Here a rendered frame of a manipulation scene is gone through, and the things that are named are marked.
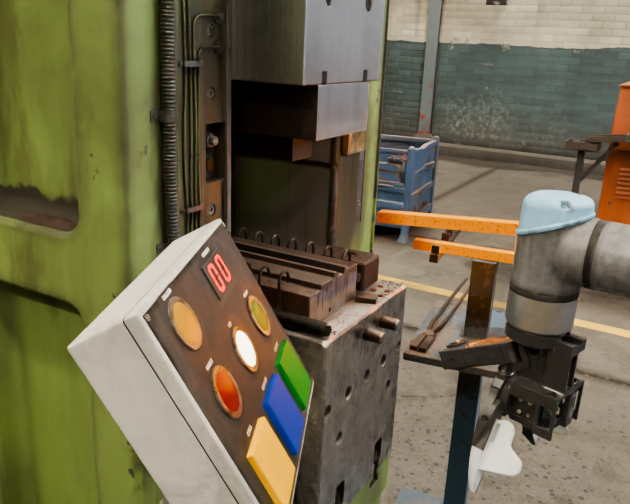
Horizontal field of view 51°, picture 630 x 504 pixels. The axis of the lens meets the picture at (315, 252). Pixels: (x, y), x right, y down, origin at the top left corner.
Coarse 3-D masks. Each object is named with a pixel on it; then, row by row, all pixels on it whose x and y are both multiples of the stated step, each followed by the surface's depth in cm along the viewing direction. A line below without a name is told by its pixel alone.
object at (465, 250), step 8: (416, 240) 163; (424, 240) 163; (432, 240) 163; (416, 248) 163; (424, 248) 163; (440, 248) 161; (448, 248) 160; (456, 248) 160; (464, 248) 159; (472, 248) 158; (480, 248) 159; (488, 248) 159; (464, 256) 159; (472, 256) 159; (480, 256) 158; (488, 256) 157; (496, 256) 157; (504, 256) 156; (512, 256) 155
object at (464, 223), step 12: (384, 216) 136; (396, 216) 135; (408, 216) 134; (420, 216) 133; (432, 216) 132; (444, 216) 131; (456, 216) 131; (444, 228) 131; (456, 228) 129; (468, 228) 128; (480, 228) 127; (492, 228) 126; (504, 228) 125; (516, 228) 124
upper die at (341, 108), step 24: (240, 96) 121; (264, 96) 118; (288, 96) 116; (312, 96) 113; (336, 96) 119; (360, 96) 127; (240, 120) 122; (264, 120) 120; (288, 120) 117; (312, 120) 115; (336, 120) 120; (360, 120) 129
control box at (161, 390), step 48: (192, 240) 84; (144, 288) 69; (192, 288) 72; (240, 288) 86; (96, 336) 60; (144, 336) 60; (96, 384) 61; (144, 384) 61; (192, 384) 63; (240, 384) 73; (144, 432) 63; (192, 432) 62; (240, 432) 68; (192, 480) 64; (240, 480) 63
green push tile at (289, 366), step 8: (288, 344) 91; (280, 352) 88; (288, 352) 90; (280, 360) 86; (288, 360) 89; (296, 360) 92; (280, 368) 85; (288, 368) 87; (296, 368) 90; (288, 376) 86; (296, 376) 89; (304, 376) 92; (288, 384) 86; (296, 384) 87; (304, 384) 90; (296, 392) 86; (304, 392) 89; (296, 400) 87; (304, 400) 87; (304, 408) 87
